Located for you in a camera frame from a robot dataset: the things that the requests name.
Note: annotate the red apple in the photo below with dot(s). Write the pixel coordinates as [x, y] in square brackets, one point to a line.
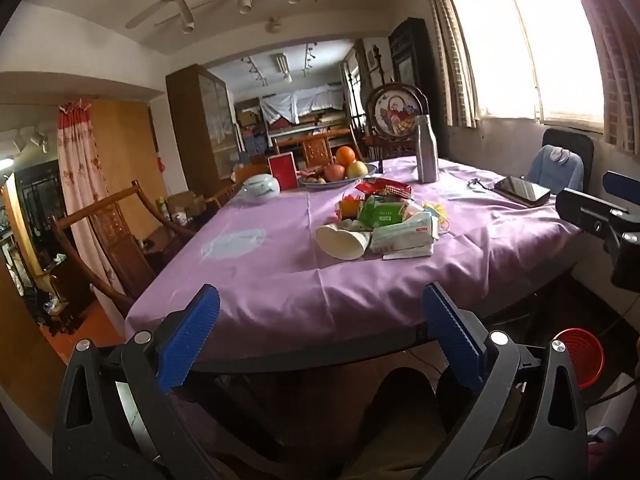
[335, 172]

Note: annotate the blue-rimmed fruit plate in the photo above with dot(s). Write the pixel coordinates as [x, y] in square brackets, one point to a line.
[320, 183]

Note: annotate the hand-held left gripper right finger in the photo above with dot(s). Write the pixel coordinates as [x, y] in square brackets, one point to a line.
[450, 340]

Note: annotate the person's leg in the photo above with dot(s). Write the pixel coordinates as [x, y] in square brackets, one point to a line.
[395, 435]

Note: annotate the white tissue packet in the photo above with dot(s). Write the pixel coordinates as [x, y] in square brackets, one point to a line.
[405, 235]

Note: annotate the orange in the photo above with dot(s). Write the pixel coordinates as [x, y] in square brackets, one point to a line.
[346, 155]

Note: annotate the black tablet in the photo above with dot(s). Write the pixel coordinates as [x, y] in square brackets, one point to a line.
[522, 190]

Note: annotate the orange cardboard box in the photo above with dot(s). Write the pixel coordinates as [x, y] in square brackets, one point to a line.
[347, 207]

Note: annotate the white hanging cloth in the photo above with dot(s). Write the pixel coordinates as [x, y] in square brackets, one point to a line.
[300, 100]

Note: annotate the white paper cup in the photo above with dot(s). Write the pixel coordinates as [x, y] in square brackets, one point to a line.
[345, 245]

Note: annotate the wooden door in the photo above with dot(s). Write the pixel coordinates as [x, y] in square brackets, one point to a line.
[125, 160]

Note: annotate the bunch of keys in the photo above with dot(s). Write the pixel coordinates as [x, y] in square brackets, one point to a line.
[477, 183]

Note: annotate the wooden glass-door cabinet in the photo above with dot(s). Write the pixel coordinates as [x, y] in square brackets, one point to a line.
[192, 120]

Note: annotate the yellow-green apple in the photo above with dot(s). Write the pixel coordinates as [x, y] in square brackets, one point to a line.
[357, 170]

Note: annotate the pink floral curtain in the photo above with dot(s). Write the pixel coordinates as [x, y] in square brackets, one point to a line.
[82, 170]

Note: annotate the white ceramic jar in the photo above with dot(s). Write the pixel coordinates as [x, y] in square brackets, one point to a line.
[260, 190]

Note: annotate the grey table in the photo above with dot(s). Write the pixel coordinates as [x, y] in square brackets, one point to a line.
[520, 285]

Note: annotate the steel water bottle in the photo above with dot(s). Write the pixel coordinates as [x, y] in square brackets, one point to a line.
[427, 155]

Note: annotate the red snack wrapper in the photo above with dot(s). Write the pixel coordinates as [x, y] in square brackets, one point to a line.
[385, 187]

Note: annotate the green packet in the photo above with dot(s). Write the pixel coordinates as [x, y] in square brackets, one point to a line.
[380, 215]

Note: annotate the decorative painted plate on stand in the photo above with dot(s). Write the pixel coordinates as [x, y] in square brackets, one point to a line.
[392, 110]

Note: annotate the dark wooden cabinet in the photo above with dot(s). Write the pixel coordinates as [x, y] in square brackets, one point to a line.
[410, 55]

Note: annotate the checked window curtain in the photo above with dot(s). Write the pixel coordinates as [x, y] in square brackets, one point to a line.
[452, 60]
[617, 60]

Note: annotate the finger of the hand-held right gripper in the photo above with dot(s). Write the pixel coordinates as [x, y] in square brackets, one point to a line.
[587, 212]
[622, 183]

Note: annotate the carved wooden chair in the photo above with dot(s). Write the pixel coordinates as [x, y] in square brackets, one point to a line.
[316, 150]

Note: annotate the black office chair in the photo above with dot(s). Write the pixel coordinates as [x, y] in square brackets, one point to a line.
[580, 147]

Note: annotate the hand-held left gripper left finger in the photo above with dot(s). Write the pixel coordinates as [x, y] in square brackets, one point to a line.
[190, 340]

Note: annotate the wooden armchair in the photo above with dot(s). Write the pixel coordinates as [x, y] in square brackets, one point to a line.
[117, 240]

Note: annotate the blue seat cushion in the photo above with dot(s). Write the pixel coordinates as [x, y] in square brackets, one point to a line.
[550, 172]

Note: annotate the purple tablecloth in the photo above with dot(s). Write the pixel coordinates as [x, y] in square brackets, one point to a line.
[280, 280]

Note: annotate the red box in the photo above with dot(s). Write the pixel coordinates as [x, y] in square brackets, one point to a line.
[283, 172]

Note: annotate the red plastic basket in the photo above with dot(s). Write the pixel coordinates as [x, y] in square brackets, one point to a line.
[582, 355]

